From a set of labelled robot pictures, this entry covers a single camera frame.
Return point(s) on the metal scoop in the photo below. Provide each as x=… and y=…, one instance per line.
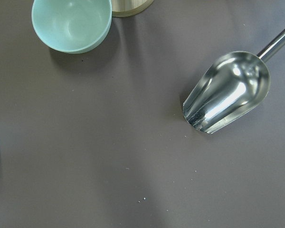
x=236, y=83

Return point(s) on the green bowl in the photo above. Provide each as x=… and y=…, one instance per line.
x=72, y=26

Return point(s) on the wooden stand base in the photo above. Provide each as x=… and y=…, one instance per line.
x=127, y=8

